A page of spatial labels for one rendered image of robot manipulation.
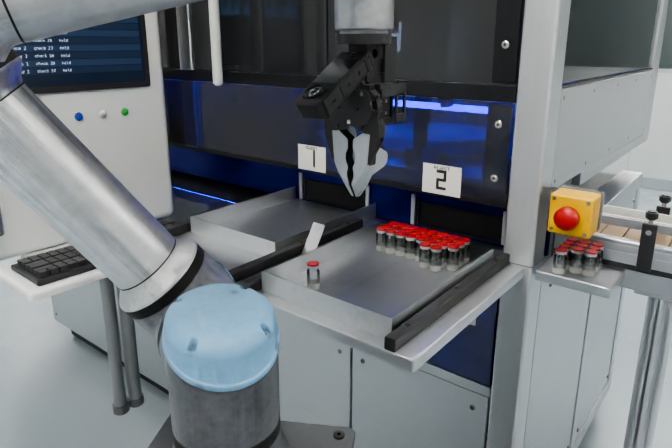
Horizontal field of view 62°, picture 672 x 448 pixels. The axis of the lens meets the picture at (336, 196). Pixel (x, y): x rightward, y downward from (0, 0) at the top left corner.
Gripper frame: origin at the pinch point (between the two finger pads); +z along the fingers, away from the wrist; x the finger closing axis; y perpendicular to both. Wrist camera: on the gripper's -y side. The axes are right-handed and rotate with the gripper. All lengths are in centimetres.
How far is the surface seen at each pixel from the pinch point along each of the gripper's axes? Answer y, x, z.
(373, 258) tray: 24.4, 13.7, 21.3
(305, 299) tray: 1.2, 10.1, 20.0
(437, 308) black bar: 10.9, -7.9, 19.6
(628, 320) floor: 216, 1, 110
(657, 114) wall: 498, 49, 43
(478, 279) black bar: 25.2, -7.6, 19.9
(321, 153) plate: 38, 39, 6
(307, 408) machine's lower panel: 38, 45, 77
